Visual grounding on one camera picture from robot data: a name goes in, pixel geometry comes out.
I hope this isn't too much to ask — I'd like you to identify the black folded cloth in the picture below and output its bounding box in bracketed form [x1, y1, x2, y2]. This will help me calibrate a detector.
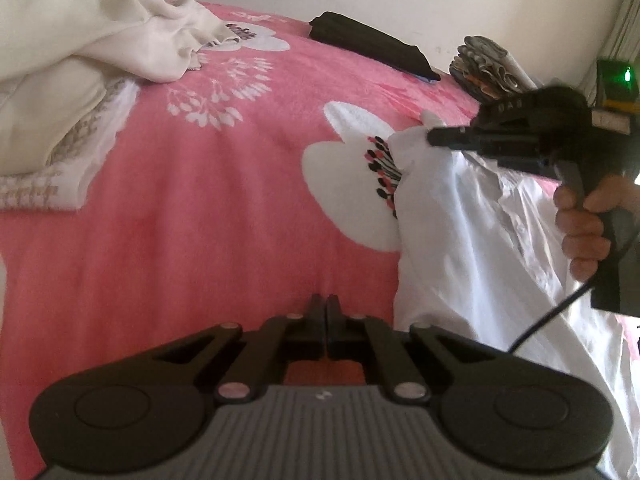
[308, 11, 442, 83]

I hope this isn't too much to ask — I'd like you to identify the stack of folded clothes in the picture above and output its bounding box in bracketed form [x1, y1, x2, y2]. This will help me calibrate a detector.
[448, 35, 538, 103]

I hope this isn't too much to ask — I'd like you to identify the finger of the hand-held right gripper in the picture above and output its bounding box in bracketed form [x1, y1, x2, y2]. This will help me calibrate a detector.
[427, 126, 503, 154]

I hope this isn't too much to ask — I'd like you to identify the black cable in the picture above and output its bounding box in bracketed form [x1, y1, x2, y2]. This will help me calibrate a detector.
[507, 280, 596, 353]

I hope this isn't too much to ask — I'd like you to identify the white beige houndstooth garment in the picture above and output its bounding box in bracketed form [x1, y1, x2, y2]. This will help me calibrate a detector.
[0, 77, 141, 211]

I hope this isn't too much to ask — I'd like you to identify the white shirt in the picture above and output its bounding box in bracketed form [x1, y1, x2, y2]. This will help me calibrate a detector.
[387, 110, 640, 480]

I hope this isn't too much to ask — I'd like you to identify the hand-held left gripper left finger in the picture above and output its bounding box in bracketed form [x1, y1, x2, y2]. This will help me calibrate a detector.
[152, 294, 327, 404]

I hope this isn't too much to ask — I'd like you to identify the cream garment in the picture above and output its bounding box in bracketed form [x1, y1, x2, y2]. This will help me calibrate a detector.
[0, 0, 258, 176]

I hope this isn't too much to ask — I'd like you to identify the person's right hand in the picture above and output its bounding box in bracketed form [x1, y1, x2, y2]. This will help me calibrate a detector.
[554, 175, 634, 282]

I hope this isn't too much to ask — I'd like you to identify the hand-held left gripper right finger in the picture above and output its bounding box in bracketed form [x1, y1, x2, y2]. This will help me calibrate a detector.
[326, 294, 493, 404]

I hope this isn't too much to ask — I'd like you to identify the pink floral blanket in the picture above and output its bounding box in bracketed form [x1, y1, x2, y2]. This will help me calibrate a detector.
[0, 0, 640, 480]

